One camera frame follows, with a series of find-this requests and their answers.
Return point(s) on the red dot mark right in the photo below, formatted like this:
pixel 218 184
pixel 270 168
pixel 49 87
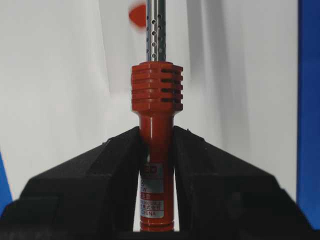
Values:
pixel 137 15

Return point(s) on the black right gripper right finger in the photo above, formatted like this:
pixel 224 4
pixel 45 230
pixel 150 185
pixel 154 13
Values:
pixel 222 197

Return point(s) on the red soldering iron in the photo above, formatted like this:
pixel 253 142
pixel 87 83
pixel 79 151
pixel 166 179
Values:
pixel 156 96

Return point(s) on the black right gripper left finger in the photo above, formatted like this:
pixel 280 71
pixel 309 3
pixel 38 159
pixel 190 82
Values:
pixel 90 197

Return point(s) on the white board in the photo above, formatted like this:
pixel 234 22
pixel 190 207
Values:
pixel 62 87

